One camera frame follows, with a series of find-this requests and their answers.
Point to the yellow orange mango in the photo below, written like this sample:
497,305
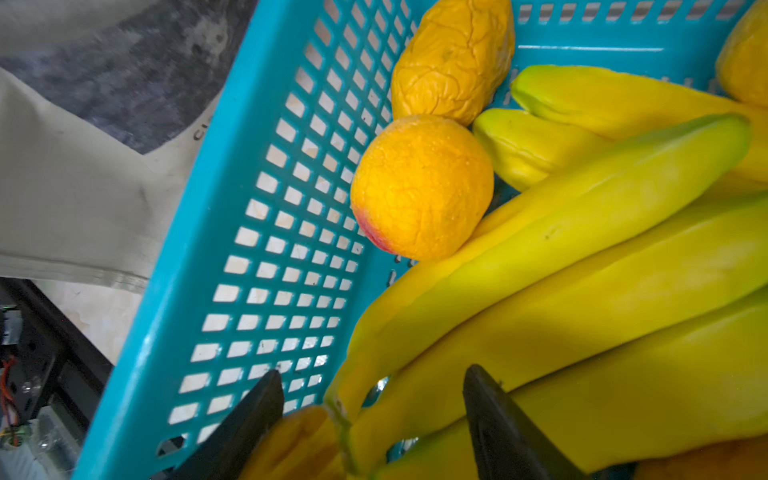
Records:
741,67

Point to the beige canvas grocery bag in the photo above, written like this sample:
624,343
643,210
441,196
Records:
104,105

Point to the teal plastic basket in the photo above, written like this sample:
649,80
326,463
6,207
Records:
263,267

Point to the yellow red peach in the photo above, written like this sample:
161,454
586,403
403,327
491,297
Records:
422,187

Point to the wrinkled yellow fruit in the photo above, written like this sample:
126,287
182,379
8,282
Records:
456,60

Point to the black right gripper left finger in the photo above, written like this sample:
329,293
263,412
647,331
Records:
225,452

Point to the yellow banana bunch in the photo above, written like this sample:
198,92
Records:
597,255
565,113

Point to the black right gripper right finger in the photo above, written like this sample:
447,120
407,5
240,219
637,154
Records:
506,443

